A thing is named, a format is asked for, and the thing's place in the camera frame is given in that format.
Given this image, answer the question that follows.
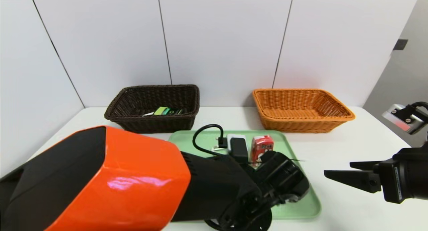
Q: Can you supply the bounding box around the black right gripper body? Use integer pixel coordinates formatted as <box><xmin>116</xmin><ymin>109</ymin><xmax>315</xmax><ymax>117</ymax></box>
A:
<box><xmin>378</xmin><ymin>147</ymin><xmax>428</xmax><ymax>205</ymax></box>

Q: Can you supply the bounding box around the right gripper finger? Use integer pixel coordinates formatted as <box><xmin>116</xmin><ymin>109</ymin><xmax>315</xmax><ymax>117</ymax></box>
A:
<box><xmin>323</xmin><ymin>170</ymin><xmax>382</xmax><ymax>194</ymax></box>
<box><xmin>349</xmin><ymin>160</ymin><xmax>384</xmax><ymax>171</ymax></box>

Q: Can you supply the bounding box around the black pump bottle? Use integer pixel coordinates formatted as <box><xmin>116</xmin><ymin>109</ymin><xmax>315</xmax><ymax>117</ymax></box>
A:
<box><xmin>154</xmin><ymin>106</ymin><xmax>188</xmax><ymax>116</ymax></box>

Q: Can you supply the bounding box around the orange wicker basket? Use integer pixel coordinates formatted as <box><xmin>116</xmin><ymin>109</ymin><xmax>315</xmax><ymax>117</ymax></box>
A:
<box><xmin>252</xmin><ymin>88</ymin><xmax>355</xmax><ymax>134</ymax></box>

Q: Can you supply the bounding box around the dark brown wicker basket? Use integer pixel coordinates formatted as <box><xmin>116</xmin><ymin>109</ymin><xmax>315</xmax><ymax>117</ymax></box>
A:
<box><xmin>104</xmin><ymin>85</ymin><xmax>200</xmax><ymax>134</ymax></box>

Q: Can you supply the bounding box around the light green plastic tray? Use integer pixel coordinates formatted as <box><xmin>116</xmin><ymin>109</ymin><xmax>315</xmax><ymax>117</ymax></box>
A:
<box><xmin>168</xmin><ymin>130</ymin><xmax>321</xmax><ymax>220</ymax></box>

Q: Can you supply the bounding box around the red cartoon milk carton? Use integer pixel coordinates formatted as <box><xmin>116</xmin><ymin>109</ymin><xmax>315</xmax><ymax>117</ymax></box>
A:
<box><xmin>251</xmin><ymin>135</ymin><xmax>274</xmax><ymax>166</ymax></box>

